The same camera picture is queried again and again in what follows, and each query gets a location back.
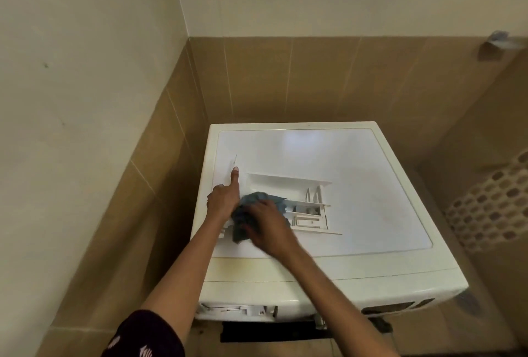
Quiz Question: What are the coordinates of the person's right hand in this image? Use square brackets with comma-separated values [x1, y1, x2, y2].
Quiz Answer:
[241, 197, 301, 262]

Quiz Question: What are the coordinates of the person's left hand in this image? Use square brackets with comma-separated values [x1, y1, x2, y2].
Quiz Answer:
[206, 166, 241, 226]

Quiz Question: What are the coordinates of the blue cloth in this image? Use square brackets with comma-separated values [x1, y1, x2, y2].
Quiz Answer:
[230, 191, 288, 245]

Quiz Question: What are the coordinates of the white detergent drawer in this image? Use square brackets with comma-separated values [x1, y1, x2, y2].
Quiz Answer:
[217, 154, 344, 240]

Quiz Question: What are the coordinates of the white washing machine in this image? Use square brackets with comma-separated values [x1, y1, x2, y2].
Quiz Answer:
[190, 121, 470, 344]

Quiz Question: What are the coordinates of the person's right forearm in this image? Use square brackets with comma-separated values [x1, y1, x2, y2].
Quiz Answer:
[283, 245, 400, 357]

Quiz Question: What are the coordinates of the person's left forearm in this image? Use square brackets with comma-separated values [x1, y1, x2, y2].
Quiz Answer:
[140, 216, 227, 335]

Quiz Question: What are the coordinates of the person's dark patterned left sleeve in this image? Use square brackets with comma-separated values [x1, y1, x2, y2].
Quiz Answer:
[101, 309, 186, 357]

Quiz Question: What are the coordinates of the black display panel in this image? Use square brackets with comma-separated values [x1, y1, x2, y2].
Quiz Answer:
[361, 301, 416, 316]

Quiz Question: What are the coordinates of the grey wall shelf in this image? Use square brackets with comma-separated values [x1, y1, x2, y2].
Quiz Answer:
[478, 30, 528, 51]

